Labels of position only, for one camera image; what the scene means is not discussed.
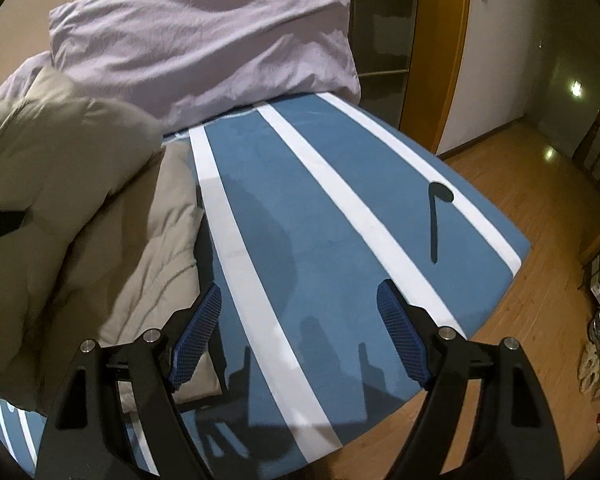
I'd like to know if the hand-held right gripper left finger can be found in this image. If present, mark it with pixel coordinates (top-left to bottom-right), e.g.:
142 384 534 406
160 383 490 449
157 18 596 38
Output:
35 284 224 480

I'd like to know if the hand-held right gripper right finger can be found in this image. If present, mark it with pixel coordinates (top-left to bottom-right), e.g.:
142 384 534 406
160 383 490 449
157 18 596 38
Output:
376 280 567 480

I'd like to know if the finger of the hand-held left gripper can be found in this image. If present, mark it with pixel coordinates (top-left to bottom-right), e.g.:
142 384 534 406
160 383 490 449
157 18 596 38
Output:
0 209 27 247

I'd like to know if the beige puffer jacket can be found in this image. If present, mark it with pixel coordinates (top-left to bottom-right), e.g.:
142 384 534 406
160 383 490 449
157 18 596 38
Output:
0 67 226 416

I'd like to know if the lavender pillow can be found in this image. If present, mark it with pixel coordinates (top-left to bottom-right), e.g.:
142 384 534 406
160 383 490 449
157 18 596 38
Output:
0 51 53 107
49 0 363 133

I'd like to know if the blue white striped bed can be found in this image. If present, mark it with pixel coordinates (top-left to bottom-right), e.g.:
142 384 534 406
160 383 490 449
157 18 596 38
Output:
0 92 533 480

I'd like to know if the wooden chair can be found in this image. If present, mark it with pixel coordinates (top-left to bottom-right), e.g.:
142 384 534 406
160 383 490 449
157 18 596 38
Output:
572 100 600 203

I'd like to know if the dark glass door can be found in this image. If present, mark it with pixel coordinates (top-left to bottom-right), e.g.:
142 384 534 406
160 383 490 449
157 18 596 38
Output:
287 0 422 128

